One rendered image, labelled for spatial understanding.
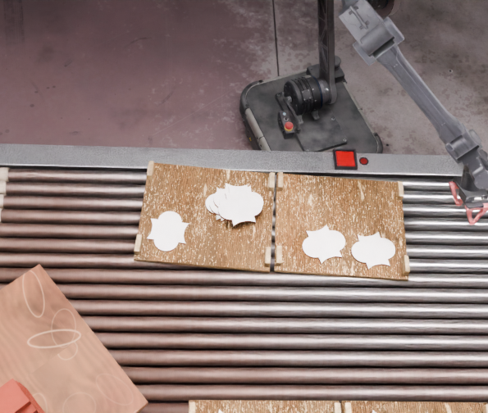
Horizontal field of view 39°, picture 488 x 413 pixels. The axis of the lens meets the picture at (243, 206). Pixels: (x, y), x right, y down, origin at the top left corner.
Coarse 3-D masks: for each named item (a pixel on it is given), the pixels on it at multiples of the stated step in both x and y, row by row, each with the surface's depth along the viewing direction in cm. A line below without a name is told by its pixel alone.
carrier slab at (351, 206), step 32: (288, 192) 224; (320, 192) 225; (352, 192) 226; (384, 192) 227; (288, 224) 218; (320, 224) 219; (352, 224) 220; (384, 224) 221; (288, 256) 213; (352, 256) 214
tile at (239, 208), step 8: (224, 200) 216; (232, 200) 216; (240, 200) 217; (248, 200) 217; (256, 200) 217; (224, 208) 215; (232, 208) 215; (240, 208) 215; (248, 208) 215; (256, 208) 215; (224, 216) 213; (232, 216) 213; (240, 216) 214; (248, 216) 214
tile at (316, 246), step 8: (312, 232) 217; (320, 232) 217; (328, 232) 217; (336, 232) 217; (304, 240) 215; (312, 240) 215; (320, 240) 215; (328, 240) 216; (336, 240) 216; (344, 240) 216; (304, 248) 214; (312, 248) 214; (320, 248) 214; (328, 248) 214; (336, 248) 214; (312, 256) 212; (320, 256) 212; (328, 256) 213; (336, 256) 213
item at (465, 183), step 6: (468, 174) 191; (456, 180) 198; (462, 180) 194; (468, 180) 191; (462, 186) 194; (468, 186) 192; (474, 186) 192; (462, 192) 194; (468, 192) 193; (474, 192) 193; (480, 192) 193; (486, 192) 192; (468, 198) 191; (486, 198) 192
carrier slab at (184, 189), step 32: (160, 192) 221; (192, 192) 222; (256, 192) 223; (192, 224) 216; (224, 224) 217; (256, 224) 218; (160, 256) 210; (192, 256) 210; (224, 256) 211; (256, 256) 212
